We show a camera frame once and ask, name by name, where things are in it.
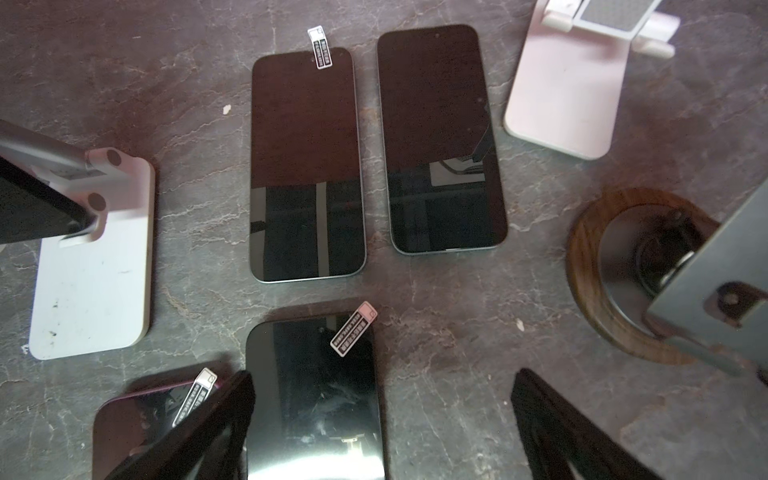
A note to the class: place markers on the black phone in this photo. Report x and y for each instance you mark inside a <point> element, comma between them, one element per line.
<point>317,412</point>
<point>443,180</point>
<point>32,210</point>

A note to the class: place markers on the purple case phone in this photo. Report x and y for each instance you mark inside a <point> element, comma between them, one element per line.
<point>127,426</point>

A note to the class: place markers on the silver edged phone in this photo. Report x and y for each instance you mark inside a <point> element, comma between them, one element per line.
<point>306,199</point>

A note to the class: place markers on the grey stand wooden base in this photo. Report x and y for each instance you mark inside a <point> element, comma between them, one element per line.
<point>662,281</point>

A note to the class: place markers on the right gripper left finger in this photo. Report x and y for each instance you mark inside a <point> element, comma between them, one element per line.
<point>207,444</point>

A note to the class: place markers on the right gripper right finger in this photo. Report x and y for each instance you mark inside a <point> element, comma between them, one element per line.
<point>560,442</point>

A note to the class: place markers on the white phone stand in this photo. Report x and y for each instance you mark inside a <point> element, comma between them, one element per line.
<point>93,288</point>
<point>567,86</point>

